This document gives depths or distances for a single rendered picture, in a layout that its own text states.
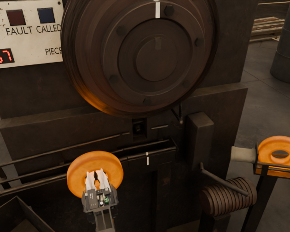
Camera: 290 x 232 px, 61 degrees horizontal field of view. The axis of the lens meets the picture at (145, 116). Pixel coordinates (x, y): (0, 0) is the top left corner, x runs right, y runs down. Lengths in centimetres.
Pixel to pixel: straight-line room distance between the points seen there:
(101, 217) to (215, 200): 58
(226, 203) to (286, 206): 83
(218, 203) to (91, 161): 60
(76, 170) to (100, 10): 41
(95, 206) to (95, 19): 44
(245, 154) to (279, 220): 82
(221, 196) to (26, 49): 89
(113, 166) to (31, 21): 47
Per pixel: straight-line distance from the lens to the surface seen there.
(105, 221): 61
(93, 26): 66
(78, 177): 71
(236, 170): 199
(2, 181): 105
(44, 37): 83
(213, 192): 109
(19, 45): 84
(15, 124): 93
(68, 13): 68
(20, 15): 82
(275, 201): 189
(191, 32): 68
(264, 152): 106
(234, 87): 112
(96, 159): 67
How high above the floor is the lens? 135
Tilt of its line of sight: 34 degrees down
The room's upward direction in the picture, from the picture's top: 1 degrees counter-clockwise
